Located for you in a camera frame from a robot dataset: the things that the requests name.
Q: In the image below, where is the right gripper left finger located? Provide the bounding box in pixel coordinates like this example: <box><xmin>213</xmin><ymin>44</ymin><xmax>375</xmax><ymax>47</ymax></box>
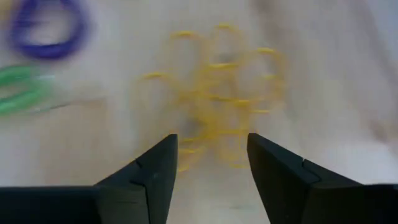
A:
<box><xmin>0</xmin><ymin>133</ymin><xmax>178</xmax><ymax>224</ymax></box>

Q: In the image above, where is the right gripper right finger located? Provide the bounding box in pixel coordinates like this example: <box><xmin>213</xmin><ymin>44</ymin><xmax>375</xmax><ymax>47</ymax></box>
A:
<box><xmin>247</xmin><ymin>133</ymin><xmax>398</xmax><ymax>224</ymax></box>

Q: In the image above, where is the yellow rubber band bundle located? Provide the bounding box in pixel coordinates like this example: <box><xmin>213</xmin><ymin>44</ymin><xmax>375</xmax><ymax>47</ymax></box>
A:
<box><xmin>132</xmin><ymin>21</ymin><xmax>289</xmax><ymax>174</ymax></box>

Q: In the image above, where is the green spiral hair tie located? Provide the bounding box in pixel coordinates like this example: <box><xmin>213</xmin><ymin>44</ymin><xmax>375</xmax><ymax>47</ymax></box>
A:
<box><xmin>0</xmin><ymin>64</ymin><xmax>56</xmax><ymax>116</ymax></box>

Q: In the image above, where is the purple spiral hair tie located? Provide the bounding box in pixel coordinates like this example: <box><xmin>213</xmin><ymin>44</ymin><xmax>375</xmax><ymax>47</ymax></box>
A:
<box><xmin>8</xmin><ymin>0</ymin><xmax>90</xmax><ymax>61</ymax></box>

